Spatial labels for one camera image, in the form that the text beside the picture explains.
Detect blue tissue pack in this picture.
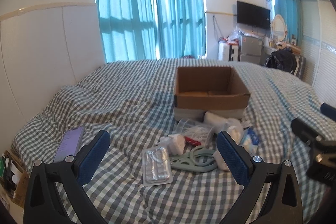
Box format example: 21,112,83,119
240,127,260,156

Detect cream lace cloth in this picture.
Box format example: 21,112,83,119
213,123,244,172

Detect white knit glove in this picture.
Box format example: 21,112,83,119
203,111,243,134

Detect green folding hanger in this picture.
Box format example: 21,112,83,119
170,145,218,173

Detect clear plastic cup bag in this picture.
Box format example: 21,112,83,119
175,119,214,147

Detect silver blister pack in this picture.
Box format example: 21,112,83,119
142,145,173,186

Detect cardboard box beside bed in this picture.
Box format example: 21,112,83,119
1,151,29,210

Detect purple smartphone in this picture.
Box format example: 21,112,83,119
53,126,84,162

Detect black jacket on chair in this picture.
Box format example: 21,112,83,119
264,48,297,74

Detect white oval mirror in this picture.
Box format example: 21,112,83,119
270,14,288,43

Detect silver mini fridge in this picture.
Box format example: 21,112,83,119
239,35,263,64

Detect white wardrobe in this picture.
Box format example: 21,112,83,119
300,0,335,107

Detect red small packet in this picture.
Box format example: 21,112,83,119
185,136,202,147

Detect brown cardboard box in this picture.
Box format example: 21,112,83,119
173,67,251,121

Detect white suitcase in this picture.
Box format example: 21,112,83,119
218,42,239,61

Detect plastic bags on fridge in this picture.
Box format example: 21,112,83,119
227,26,245,46

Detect teal side curtain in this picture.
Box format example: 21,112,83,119
274,0,302,46

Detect checkered bed quilt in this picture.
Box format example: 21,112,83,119
12,59,335,223

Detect teal window curtains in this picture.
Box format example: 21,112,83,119
96,0,206,62

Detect black wall television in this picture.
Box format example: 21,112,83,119
236,1,270,31

